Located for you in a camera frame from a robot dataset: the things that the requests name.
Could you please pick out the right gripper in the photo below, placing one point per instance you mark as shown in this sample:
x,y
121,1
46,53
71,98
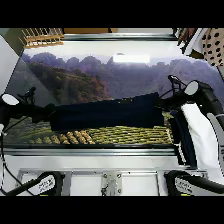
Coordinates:
x,y
165,102

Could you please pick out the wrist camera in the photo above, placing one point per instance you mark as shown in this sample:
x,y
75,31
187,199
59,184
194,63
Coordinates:
x,y
31,91
173,80

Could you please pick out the stack of brown clothes hangers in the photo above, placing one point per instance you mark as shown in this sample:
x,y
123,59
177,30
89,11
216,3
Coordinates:
x,y
43,40

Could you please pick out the dark brown garment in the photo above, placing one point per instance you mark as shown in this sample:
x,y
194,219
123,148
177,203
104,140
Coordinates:
x,y
185,35

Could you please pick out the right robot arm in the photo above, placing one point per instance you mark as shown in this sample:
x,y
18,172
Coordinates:
x,y
206,98

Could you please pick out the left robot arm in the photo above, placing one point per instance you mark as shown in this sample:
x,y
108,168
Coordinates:
x,y
20,111

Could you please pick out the dark blue garment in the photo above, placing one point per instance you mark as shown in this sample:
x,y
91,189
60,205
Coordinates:
x,y
186,140

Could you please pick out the white black-spotted garment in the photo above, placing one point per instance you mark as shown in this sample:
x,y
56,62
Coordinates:
x,y
213,45

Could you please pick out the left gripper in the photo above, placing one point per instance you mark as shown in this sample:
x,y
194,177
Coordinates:
x,y
44,112

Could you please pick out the silver frame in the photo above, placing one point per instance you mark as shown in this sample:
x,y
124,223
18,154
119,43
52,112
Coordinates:
x,y
100,160

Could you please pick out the black garment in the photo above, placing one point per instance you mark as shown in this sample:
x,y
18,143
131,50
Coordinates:
x,y
106,115

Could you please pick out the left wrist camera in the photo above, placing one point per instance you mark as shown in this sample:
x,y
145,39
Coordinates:
x,y
31,91

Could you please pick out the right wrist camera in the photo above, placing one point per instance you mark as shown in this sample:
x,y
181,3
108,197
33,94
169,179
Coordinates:
x,y
173,80

